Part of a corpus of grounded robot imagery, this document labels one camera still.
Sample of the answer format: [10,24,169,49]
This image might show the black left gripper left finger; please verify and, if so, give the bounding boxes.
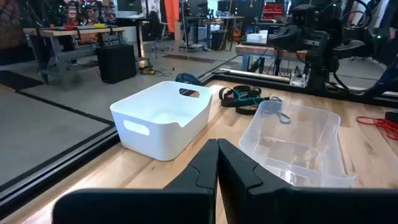
[52,139,220,224]

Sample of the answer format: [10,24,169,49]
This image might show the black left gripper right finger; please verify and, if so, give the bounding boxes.
[218,138,398,224]

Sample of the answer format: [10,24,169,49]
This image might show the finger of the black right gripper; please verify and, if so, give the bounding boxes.
[269,26,296,52]

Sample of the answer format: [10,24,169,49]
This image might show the black rubber band tangle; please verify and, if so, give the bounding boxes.
[218,84,271,116]

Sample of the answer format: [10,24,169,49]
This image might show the red rubber band tangle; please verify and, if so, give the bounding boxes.
[356,115,398,141]

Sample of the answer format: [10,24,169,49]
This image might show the blue rubber band tangle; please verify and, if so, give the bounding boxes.
[232,88,292,124]

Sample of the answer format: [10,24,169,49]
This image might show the white storage box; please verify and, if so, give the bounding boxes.
[246,29,269,44]

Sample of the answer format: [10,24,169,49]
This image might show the wooden table blue legs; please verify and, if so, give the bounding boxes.
[234,43,309,77]

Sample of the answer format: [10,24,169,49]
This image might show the red parts bins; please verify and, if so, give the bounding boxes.
[261,3,285,21]

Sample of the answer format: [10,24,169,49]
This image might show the white power strip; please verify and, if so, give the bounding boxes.
[289,73,308,88]

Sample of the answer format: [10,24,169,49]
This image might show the black trash bin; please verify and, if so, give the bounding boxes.
[211,29,229,52]

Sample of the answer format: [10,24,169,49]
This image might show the white plastic basket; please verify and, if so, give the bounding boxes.
[109,80,214,162]

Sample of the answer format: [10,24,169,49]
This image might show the person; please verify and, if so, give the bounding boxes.
[368,60,398,98]

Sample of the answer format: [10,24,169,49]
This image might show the clear plastic basket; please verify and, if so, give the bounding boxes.
[238,100,358,189]

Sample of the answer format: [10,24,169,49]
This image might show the orange hanging cloth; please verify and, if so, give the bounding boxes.
[164,0,181,34]

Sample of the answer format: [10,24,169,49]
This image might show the black office chair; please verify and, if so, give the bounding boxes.
[146,11,171,60]

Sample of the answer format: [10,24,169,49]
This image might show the black office desk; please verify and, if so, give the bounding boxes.
[115,15,150,58]

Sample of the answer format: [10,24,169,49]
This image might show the black cabinet box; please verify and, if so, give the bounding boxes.
[95,44,138,85]

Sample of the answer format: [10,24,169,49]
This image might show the black floor mat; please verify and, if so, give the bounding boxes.
[0,70,44,91]

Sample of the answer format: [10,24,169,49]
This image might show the wooden workbench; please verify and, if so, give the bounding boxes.
[22,26,127,85]

